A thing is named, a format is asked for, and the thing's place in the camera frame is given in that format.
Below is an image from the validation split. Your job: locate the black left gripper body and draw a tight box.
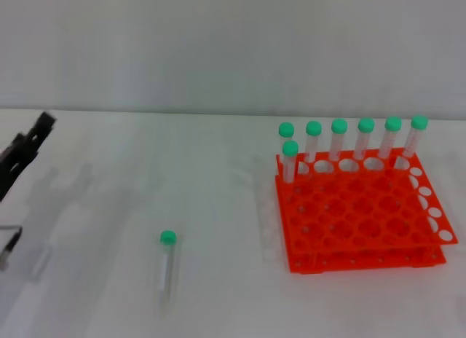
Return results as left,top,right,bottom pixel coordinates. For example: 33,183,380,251
0,147,21,203

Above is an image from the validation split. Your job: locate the green-capped test tube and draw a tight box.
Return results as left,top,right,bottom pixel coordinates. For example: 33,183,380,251
376,116,403,160
278,122,298,160
329,118,349,162
282,140,300,185
395,114,430,170
352,117,376,161
154,229,179,313
304,120,323,175

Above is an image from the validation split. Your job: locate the orange test tube rack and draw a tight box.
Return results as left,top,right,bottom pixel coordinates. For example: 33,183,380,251
273,147,458,275

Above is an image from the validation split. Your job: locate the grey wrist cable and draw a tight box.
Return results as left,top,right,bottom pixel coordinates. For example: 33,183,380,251
0,224,23,272

